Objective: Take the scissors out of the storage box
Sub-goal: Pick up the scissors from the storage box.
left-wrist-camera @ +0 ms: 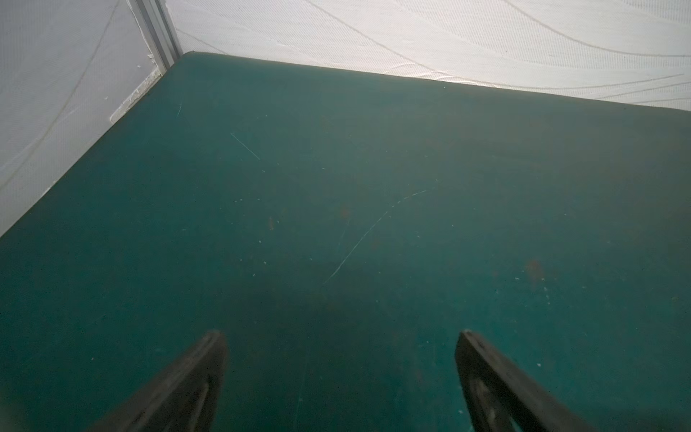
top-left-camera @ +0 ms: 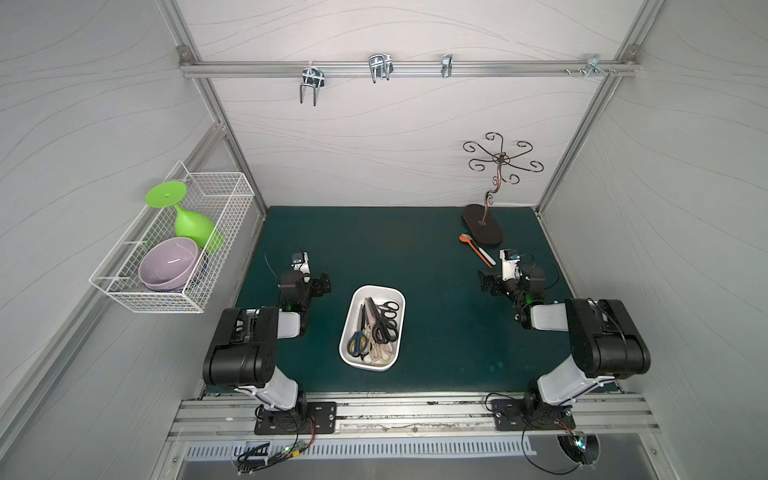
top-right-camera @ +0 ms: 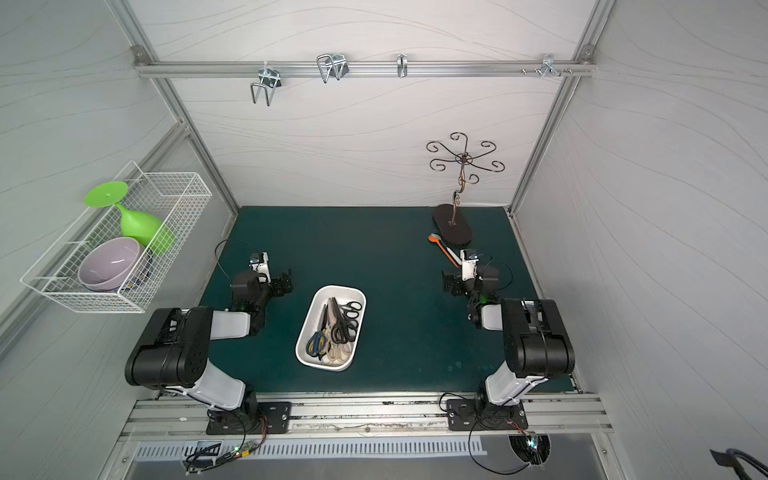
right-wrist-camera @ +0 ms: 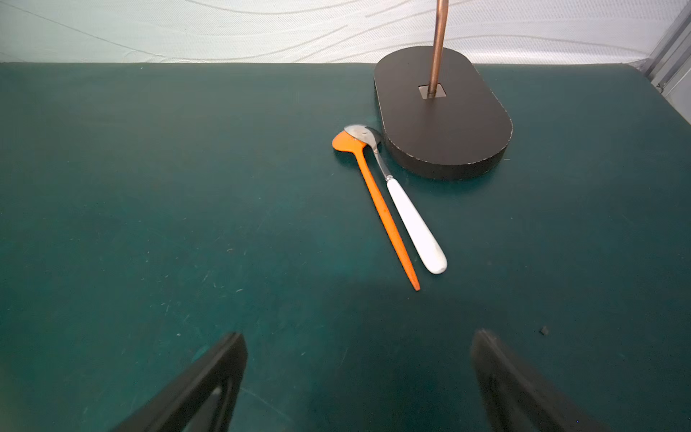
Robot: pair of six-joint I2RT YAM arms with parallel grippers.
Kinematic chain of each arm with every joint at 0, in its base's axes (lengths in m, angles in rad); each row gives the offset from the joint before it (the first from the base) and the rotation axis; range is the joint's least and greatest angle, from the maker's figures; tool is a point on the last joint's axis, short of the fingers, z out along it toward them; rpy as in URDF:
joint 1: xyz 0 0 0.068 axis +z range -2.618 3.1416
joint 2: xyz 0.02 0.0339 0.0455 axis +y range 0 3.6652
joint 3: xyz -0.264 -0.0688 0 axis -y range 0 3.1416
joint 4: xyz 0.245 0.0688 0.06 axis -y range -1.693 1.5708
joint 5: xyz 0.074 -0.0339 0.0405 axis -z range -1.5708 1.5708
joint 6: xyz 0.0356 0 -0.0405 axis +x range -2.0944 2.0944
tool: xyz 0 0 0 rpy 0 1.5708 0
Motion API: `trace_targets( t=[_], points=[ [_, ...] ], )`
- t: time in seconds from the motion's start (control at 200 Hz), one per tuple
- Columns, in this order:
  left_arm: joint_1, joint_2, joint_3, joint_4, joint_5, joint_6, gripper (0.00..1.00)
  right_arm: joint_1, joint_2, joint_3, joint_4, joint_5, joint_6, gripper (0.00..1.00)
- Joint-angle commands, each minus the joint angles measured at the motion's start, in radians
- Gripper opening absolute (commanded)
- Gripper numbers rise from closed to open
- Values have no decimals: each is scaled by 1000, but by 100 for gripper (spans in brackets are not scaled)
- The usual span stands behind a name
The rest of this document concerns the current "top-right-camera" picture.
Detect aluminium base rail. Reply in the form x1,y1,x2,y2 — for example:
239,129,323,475
119,392,613,441

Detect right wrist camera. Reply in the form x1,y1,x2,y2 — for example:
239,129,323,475
460,249,479,281

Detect small metal hook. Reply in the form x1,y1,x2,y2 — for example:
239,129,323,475
396,54,408,78

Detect blue yellow handled scissors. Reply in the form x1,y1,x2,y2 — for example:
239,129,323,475
305,305,329,360

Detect pink scissors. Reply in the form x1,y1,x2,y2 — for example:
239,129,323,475
327,299,354,364

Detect double prong metal hook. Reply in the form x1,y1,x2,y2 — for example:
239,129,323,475
250,66,282,106

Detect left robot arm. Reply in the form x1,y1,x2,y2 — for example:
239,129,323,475
124,270,293,420

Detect looped metal hook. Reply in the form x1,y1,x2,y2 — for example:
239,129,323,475
316,53,349,84

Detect small black handled scissors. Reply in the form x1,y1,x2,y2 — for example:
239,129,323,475
339,301,363,325

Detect white wire basket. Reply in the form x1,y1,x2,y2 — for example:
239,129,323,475
20,162,212,314

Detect orange spoon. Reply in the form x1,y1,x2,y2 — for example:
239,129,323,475
427,233,460,269

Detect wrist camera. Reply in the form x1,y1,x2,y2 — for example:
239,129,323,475
249,251,271,283
460,249,479,281

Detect large black scissors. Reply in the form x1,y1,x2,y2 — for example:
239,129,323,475
328,297,359,344

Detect green plastic goblet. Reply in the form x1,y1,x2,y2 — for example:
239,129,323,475
84,181,176,255

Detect right end metal hook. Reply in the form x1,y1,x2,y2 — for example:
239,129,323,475
520,55,573,78

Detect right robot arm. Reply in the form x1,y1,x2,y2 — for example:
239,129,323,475
442,269,576,411

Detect round black fan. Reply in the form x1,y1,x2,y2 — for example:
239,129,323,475
509,432,551,466

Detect white vent strip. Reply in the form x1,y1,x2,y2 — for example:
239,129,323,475
134,436,487,462

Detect aluminium top rail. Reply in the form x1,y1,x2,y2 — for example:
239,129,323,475
135,58,597,79

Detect brown metal hook stand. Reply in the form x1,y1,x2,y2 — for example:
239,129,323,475
425,131,506,246

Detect lilac bowl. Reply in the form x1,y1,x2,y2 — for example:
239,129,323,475
77,237,145,292

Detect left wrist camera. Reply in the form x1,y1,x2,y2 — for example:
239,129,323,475
249,251,271,283

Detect white storage box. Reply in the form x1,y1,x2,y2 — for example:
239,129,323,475
295,285,367,372

